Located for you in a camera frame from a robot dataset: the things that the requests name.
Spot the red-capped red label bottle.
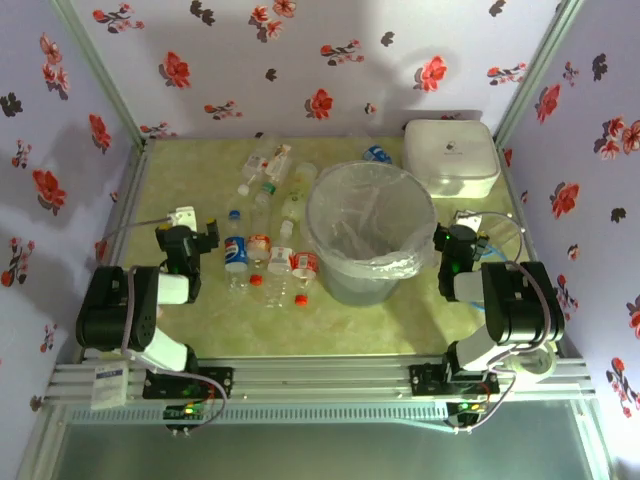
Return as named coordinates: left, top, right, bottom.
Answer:
left=247, top=197, right=274, bottom=287
left=291, top=229, right=321, bottom=308

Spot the white-red label clear bottle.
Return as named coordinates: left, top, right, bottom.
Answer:
left=262, top=239, right=294, bottom=309

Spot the white-capped clear bottle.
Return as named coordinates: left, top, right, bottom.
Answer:
left=237, top=148, right=271, bottom=197

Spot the yellow-green label clear bottle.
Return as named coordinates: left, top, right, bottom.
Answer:
left=278, top=160, right=320, bottom=237

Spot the green-capped orange label bottle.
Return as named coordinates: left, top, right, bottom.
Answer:
left=257, top=143, right=294, bottom=204

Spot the blue label clear bottle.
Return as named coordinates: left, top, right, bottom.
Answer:
left=360, top=144, right=394, bottom=165

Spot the mesh bin with plastic liner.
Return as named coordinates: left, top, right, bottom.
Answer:
left=305, top=159, right=440, bottom=307

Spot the white lidded plastic box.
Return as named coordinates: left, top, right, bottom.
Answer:
left=402, top=118, right=502, bottom=199

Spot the white paper label tag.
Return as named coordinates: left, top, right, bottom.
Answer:
left=92, top=363, right=129, bottom=411

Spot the small circuit board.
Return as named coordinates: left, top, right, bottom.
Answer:
left=447, top=399, right=489, bottom=417
left=164, top=403, right=211, bottom=421

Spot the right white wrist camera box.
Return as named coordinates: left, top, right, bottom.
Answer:
left=452, top=209, right=484, bottom=233

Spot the left arm grey cable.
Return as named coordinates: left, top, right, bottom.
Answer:
left=97, top=214, right=229, bottom=431

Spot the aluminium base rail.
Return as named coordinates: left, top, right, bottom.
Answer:
left=47, top=355, right=597, bottom=402

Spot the aluminium frame post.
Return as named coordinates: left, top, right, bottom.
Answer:
left=49, top=0, right=154, bottom=151
left=492, top=0, right=585, bottom=149

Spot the grey slotted cable duct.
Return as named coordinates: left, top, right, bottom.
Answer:
left=67, top=402, right=449, bottom=424

